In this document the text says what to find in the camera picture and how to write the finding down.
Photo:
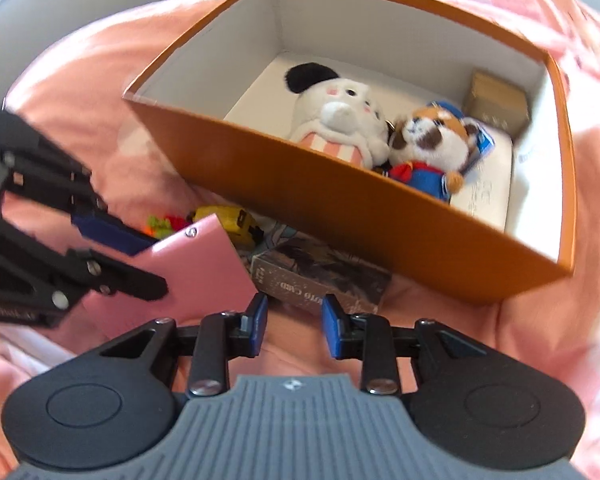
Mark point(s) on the brown white dog plush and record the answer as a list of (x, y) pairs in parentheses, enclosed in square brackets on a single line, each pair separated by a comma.
[(430, 135)]

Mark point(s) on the pink wallet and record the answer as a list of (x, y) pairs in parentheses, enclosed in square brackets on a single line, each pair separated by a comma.
[(200, 280)]

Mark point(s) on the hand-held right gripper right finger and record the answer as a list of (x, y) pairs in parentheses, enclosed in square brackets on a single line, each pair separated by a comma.
[(332, 325)]

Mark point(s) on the orange cardboard box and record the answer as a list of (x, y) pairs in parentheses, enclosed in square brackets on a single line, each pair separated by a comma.
[(380, 225)]

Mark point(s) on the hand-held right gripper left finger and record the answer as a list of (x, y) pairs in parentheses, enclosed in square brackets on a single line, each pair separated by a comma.
[(259, 321)]

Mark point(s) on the pink printed duvet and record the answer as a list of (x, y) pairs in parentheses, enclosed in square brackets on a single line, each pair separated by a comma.
[(80, 85)]

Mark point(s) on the yellow toy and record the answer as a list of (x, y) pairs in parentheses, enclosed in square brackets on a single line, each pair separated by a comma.
[(220, 217)]

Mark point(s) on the white plush toy black ear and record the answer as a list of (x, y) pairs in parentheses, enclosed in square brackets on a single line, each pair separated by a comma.
[(340, 115)]

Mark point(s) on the dark patterned card box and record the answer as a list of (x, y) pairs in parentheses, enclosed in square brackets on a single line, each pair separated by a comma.
[(305, 275)]

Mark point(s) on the small gold box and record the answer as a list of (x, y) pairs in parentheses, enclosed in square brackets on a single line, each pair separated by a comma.
[(495, 100)]

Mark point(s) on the long white box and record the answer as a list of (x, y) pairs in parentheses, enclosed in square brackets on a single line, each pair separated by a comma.
[(490, 185)]

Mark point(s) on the green red toy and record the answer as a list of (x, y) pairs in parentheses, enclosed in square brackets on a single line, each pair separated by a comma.
[(162, 225)]

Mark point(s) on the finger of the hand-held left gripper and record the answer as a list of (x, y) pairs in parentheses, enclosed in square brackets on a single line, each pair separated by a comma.
[(110, 234), (125, 280)]

